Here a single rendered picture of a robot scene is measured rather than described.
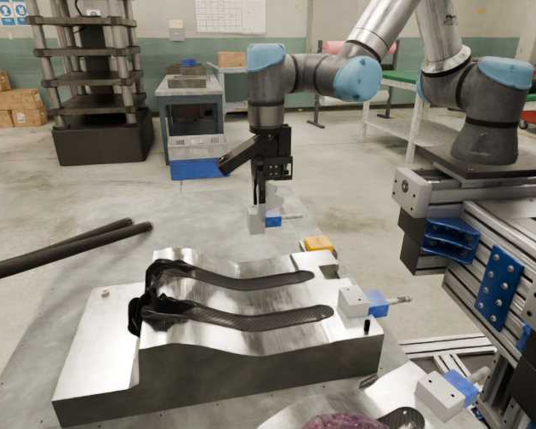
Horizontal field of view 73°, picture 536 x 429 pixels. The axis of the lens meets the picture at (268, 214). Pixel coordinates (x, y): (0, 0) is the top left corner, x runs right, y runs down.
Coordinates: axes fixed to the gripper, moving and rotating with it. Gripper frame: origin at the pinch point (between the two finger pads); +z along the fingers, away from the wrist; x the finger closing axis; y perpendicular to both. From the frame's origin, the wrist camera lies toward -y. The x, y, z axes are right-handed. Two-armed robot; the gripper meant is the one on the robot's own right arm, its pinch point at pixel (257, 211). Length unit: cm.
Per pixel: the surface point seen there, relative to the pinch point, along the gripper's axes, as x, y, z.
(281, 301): -24.6, -0.1, 6.4
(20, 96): 582, -274, 48
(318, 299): -25.9, 6.5, 6.0
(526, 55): 461, 513, -6
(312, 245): 0.8, 14.2, 11.3
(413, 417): -48, 13, 10
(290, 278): -17.8, 3.4, 6.8
